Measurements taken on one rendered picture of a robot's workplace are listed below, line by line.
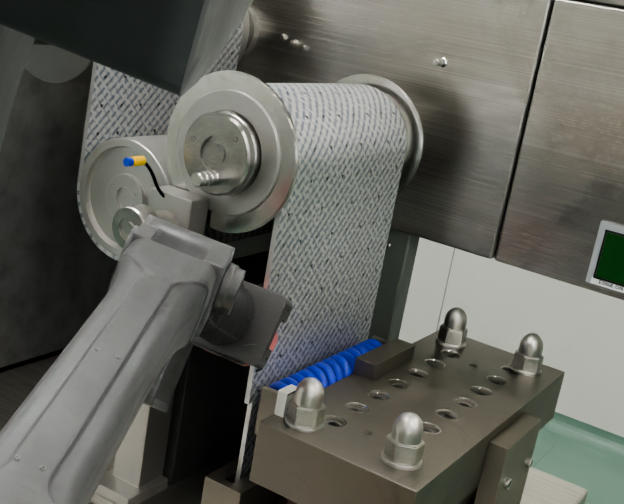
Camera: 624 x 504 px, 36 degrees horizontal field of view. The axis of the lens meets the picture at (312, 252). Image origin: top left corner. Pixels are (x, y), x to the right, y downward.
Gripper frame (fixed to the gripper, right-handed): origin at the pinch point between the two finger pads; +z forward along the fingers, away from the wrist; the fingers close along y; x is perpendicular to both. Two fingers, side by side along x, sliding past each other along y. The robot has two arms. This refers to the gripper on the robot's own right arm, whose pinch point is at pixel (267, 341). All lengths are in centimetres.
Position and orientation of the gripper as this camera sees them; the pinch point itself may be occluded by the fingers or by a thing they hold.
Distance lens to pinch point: 92.9
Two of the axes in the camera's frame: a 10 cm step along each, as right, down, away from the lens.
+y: 8.4, 2.8, -4.7
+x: 4.0, -9.0, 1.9
